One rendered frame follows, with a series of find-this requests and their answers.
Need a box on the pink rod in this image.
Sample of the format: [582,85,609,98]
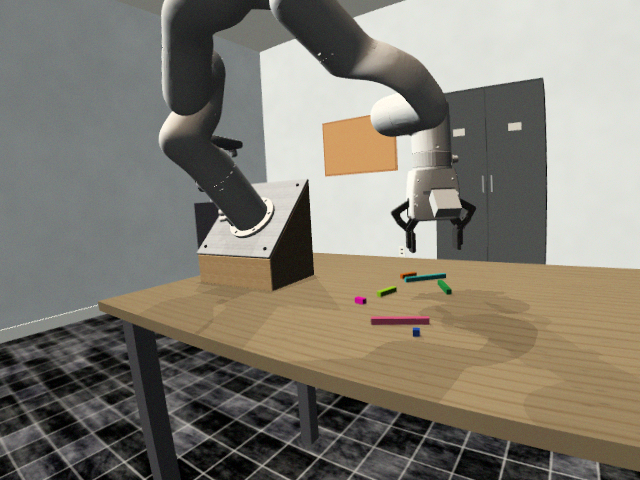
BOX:
[371,316,430,325]

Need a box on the turquoise rod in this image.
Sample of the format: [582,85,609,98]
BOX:
[404,273,446,283]

